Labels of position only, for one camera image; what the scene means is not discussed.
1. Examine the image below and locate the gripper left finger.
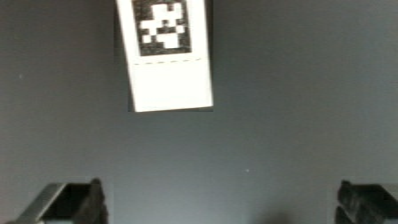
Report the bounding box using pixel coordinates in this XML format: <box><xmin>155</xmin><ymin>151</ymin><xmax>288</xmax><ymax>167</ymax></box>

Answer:
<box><xmin>11</xmin><ymin>178</ymin><xmax>111</xmax><ymax>224</ymax></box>

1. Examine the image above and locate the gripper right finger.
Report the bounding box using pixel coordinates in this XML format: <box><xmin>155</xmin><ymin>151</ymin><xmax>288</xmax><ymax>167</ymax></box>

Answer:
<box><xmin>334</xmin><ymin>180</ymin><xmax>398</xmax><ymax>224</ymax></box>

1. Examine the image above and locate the white table leg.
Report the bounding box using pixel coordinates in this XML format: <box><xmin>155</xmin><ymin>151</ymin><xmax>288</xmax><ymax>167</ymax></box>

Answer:
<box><xmin>116</xmin><ymin>0</ymin><xmax>214</xmax><ymax>112</ymax></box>

